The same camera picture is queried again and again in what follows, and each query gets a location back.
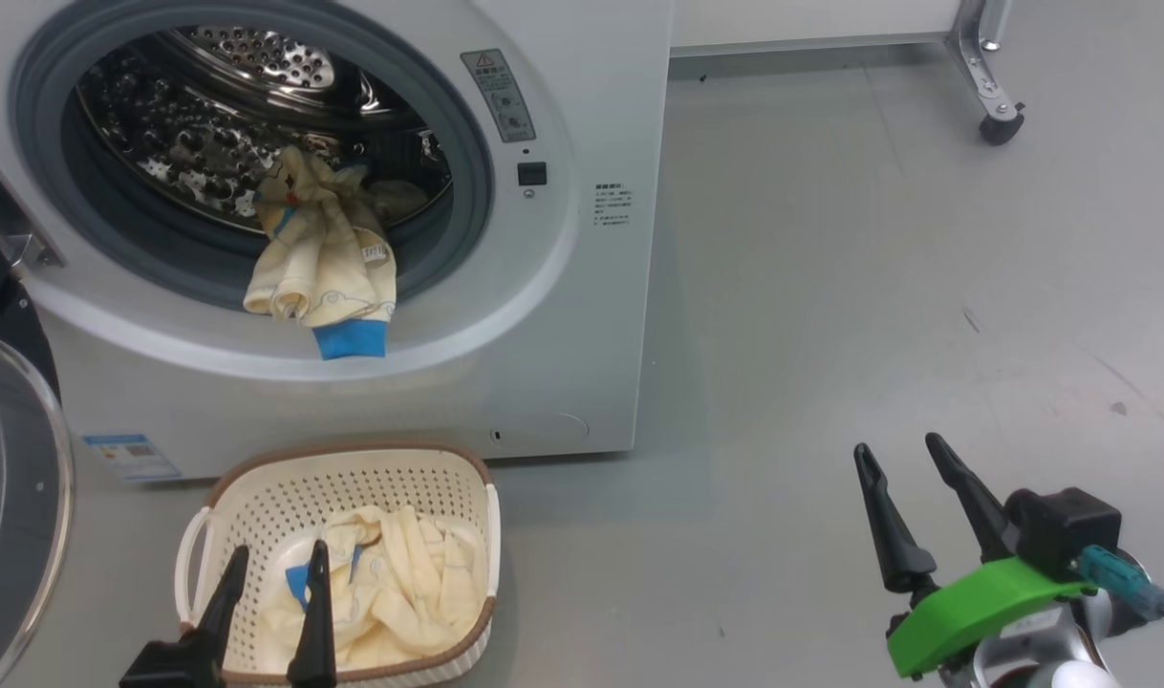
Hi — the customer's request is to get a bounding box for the grey warning sticker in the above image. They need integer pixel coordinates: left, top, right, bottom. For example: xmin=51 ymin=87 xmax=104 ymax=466
xmin=461 ymin=49 xmax=537 ymax=144

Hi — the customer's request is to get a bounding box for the blue energy label sticker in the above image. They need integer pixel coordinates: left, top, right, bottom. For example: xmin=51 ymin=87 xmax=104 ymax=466
xmin=82 ymin=433 xmax=183 ymax=483

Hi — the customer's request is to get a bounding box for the metal stand leg with caster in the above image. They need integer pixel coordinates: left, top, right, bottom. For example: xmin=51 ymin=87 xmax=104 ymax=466
xmin=945 ymin=0 xmax=1026 ymax=146

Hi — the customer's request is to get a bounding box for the metal door hinge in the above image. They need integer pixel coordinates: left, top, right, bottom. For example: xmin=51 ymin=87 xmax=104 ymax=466
xmin=0 ymin=139 xmax=67 ymax=273

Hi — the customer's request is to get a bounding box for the washing machine door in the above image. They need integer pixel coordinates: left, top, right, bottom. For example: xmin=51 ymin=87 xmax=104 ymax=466
xmin=0 ymin=215 xmax=76 ymax=688

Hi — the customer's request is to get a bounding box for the white front-load washing machine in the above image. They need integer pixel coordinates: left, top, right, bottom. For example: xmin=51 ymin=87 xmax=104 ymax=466
xmin=0 ymin=0 xmax=674 ymax=484

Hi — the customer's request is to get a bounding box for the teal right camera connector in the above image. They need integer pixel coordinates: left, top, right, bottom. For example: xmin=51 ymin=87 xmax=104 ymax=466
xmin=1079 ymin=545 xmax=1164 ymax=617

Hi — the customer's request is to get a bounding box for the perforated steel washer drum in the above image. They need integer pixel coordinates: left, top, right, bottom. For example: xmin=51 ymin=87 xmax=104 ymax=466
xmin=75 ymin=24 xmax=454 ymax=235

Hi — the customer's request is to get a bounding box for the white partition panel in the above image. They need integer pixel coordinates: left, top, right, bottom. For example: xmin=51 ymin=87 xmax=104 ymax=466
xmin=670 ymin=0 xmax=965 ymax=55

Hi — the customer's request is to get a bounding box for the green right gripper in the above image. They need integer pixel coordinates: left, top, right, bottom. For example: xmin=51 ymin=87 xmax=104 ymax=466
xmin=853 ymin=432 xmax=1099 ymax=681

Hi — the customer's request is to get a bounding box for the cream perforated laundry basket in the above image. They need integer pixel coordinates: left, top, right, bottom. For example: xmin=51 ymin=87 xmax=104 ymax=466
xmin=174 ymin=441 xmax=502 ymax=687

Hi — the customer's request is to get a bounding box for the pale yellow printed garment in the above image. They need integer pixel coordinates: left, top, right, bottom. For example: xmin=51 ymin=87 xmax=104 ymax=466
xmin=243 ymin=145 xmax=432 ymax=361
xmin=257 ymin=505 xmax=487 ymax=670

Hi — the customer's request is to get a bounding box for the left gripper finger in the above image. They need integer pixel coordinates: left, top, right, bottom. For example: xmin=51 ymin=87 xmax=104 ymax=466
xmin=287 ymin=540 xmax=338 ymax=688
xmin=179 ymin=545 xmax=250 ymax=660

